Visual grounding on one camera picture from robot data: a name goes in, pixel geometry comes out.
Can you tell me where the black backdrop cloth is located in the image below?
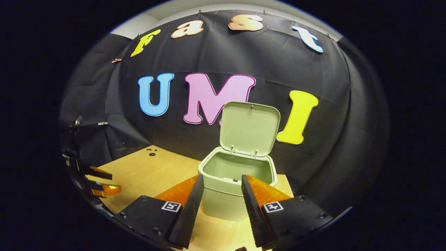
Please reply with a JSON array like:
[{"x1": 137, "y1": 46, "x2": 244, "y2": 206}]
[{"x1": 59, "y1": 10, "x2": 389, "y2": 216}]

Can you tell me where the wooden desktop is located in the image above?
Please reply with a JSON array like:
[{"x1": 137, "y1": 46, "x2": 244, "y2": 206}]
[{"x1": 85, "y1": 145, "x2": 295, "y2": 251}]

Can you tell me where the light green desktop garbage bin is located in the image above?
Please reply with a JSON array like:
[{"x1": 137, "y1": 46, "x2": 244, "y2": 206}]
[{"x1": 198, "y1": 101, "x2": 281, "y2": 222}]

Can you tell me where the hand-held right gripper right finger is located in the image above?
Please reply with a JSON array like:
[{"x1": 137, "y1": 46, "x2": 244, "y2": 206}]
[{"x1": 241, "y1": 174, "x2": 337, "y2": 251}]

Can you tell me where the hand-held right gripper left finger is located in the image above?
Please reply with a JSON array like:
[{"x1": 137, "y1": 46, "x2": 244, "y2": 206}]
[{"x1": 113, "y1": 174, "x2": 204, "y2": 250}]

